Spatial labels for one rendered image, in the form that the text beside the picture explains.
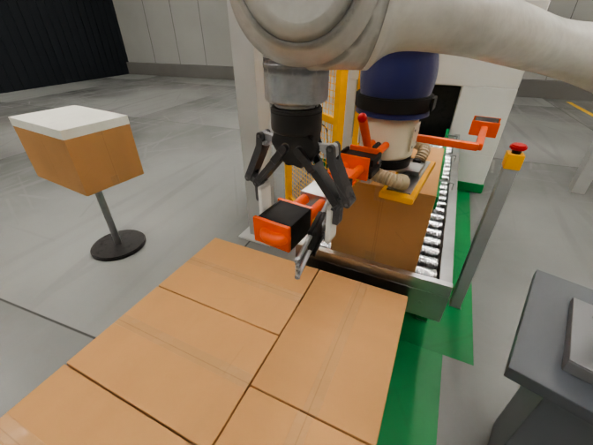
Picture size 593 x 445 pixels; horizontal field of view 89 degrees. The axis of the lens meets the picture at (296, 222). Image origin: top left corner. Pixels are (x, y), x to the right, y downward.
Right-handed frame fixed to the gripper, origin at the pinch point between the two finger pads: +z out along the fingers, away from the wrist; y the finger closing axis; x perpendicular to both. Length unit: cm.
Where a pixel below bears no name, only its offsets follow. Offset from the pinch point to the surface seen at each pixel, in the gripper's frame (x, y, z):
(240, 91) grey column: -121, 116, 5
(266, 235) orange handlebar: 6.5, 2.0, -0.4
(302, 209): -1.3, -0.4, -2.1
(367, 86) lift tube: -50, 7, -16
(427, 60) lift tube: -54, -7, -22
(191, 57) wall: -792, 907, 58
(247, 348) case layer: -8, 25, 65
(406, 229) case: -75, -9, 41
